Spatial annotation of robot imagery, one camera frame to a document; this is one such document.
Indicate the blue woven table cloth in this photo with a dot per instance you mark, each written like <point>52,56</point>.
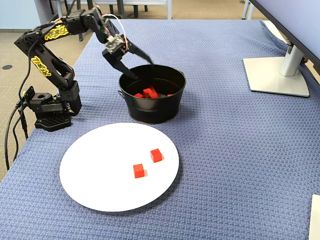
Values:
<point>225,150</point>

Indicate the white round plate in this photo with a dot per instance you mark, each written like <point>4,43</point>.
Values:
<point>150,190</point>

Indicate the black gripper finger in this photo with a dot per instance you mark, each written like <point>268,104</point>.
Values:
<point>117,65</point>
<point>140,53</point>

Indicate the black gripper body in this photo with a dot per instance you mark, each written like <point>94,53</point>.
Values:
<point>113,55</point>

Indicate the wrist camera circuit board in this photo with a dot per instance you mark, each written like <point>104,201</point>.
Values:
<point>113,45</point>

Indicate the computer monitor screen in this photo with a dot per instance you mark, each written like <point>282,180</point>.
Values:
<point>300,20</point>

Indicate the white flat board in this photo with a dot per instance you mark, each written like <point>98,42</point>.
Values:
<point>315,220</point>

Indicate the black metal bucket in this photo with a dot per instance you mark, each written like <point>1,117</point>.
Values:
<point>152,110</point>

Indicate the black round floor outlet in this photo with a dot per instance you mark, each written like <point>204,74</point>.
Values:
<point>7,67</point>

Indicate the white table legs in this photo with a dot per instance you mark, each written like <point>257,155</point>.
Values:
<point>246,11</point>

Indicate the black chair legs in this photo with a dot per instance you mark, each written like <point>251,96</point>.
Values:
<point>135,12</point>
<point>52,7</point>

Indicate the silver monitor stand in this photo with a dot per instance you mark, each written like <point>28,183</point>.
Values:
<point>275,80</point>

